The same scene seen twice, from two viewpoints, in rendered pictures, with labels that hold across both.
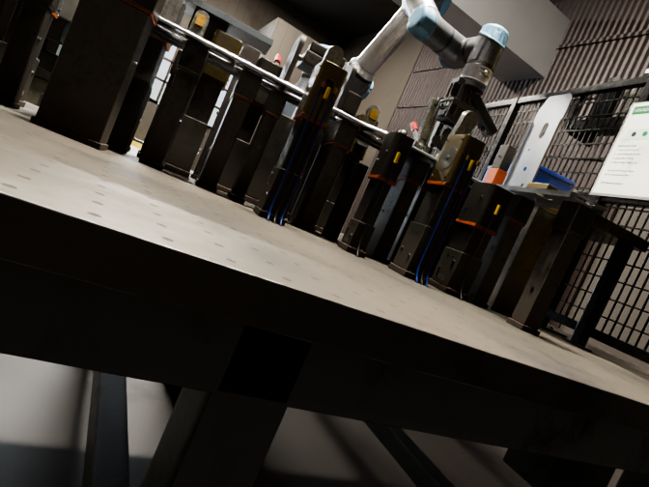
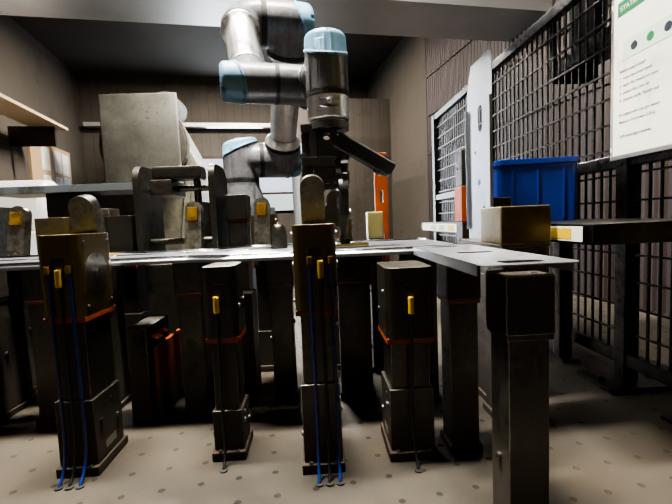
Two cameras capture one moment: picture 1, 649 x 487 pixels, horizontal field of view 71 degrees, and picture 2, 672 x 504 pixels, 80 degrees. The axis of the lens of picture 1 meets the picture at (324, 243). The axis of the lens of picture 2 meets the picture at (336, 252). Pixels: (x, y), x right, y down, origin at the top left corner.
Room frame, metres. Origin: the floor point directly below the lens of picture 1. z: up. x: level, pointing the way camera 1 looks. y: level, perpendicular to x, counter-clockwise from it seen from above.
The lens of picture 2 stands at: (0.53, -0.40, 1.05)
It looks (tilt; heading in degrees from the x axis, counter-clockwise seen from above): 4 degrees down; 16
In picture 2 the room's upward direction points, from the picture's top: 2 degrees counter-clockwise
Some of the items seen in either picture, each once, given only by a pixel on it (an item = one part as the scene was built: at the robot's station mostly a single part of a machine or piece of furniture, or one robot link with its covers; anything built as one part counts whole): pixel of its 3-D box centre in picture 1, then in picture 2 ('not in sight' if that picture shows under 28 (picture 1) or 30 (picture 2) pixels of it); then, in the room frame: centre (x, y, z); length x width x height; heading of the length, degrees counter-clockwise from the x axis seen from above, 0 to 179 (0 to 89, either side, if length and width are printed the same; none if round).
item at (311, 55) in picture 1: (293, 130); (189, 269); (1.37, 0.22, 0.94); 0.18 x 0.13 x 0.49; 109
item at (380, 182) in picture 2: not in sight; (383, 260); (1.47, -0.24, 0.95); 0.03 x 0.01 x 0.50; 109
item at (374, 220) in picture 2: not in sight; (376, 291); (1.43, -0.23, 0.88); 0.04 x 0.04 x 0.37; 19
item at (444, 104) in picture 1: (460, 105); (326, 158); (1.23, -0.18, 1.16); 0.09 x 0.08 x 0.12; 108
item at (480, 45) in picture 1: (487, 49); (325, 67); (1.24, -0.19, 1.32); 0.09 x 0.08 x 0.11; 31
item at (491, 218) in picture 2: (521, 249); (514, 313); (1.25, -0.50, 0.88); 0.08 x 0.08 x 0.36; 19
